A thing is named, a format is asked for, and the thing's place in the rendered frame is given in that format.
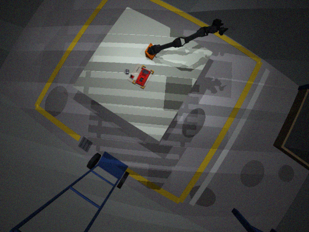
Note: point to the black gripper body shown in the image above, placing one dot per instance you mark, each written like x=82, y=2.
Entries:
x=221, y=30

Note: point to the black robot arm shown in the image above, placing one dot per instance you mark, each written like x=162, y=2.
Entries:
x=177, y=42

